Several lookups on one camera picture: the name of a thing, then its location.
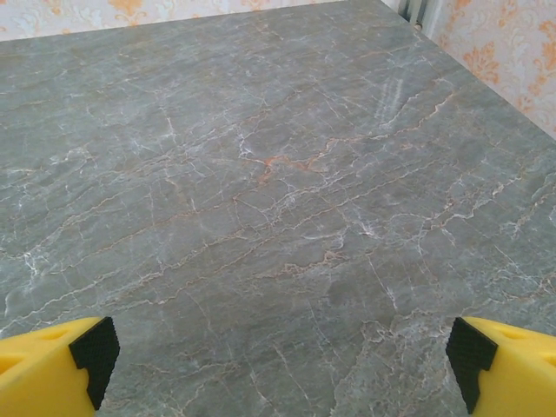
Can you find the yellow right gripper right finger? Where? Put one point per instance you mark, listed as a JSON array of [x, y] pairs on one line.
[[517, 373]]

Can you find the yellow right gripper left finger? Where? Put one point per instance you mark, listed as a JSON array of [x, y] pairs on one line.
[[39, 373]]

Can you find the aluminium corner post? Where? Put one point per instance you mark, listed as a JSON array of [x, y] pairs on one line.
[[423, 13]]

